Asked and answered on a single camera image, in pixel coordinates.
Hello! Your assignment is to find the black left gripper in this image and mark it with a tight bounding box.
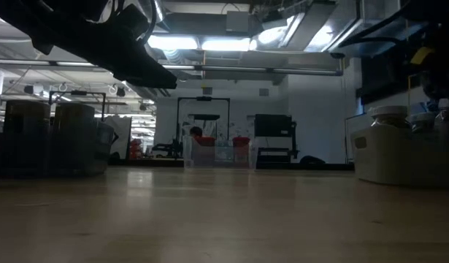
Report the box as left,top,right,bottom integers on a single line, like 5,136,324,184
0,0,178,90

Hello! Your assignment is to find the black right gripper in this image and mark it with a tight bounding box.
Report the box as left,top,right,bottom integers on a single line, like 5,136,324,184
405,10,449,102

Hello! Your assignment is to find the gold-lidded spice jar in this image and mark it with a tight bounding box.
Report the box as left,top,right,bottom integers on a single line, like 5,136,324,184
4,100,53,134
53,102,97,128

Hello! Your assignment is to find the ceiling light panel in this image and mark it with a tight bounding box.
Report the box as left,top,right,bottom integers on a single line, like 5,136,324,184
201,37,252,53
147,34,199,51

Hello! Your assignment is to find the white panel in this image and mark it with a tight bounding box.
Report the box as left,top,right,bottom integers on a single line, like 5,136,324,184
107,115,133,161

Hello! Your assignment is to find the red object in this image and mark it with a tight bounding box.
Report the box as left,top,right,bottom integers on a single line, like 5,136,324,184
129,137,144,160

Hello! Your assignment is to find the white plastic bin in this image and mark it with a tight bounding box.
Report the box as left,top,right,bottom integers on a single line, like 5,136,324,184
350,125,449,190

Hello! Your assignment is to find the black distant equipment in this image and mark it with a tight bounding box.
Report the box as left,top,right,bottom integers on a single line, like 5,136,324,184
150,140,183,160

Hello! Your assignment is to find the dark grey plastic bin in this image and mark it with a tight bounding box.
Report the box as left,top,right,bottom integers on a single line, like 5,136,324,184
0,120,116,178

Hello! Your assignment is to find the grey overhead tube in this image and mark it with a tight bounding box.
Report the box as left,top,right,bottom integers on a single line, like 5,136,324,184
0,58,345,77

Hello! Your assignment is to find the grey ceiling box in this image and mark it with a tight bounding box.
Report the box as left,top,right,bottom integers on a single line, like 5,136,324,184
225,10,252,35

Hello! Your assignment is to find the clear plastic bin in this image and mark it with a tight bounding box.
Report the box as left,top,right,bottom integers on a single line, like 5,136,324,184
182,134,259,170

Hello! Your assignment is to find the black monitor cart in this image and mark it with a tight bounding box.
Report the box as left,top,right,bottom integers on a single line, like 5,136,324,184
253,113,300,166

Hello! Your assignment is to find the black rounded object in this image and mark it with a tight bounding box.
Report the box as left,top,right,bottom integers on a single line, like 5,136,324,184
299,155,326,166

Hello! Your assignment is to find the black left camera cable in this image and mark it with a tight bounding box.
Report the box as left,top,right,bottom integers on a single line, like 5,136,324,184
137,0,161,46

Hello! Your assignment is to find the black camera cable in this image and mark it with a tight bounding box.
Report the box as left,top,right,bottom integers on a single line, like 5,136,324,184
137,0,161,46
337,5,415,49

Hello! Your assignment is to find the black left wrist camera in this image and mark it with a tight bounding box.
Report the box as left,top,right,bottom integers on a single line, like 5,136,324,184
112,4,151,40

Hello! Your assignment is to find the black wall panel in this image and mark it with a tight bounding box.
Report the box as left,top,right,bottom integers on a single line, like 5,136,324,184
359,54,429,105

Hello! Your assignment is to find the black gantry frame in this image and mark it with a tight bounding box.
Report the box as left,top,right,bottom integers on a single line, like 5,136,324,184
47,90,107,125
175,96,231,144

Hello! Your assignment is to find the black right camera cable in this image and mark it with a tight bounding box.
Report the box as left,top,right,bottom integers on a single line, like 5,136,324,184
337,5,415,49

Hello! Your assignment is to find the rectangular metal duct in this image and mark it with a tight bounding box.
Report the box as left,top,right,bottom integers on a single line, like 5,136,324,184
250,0,429,56

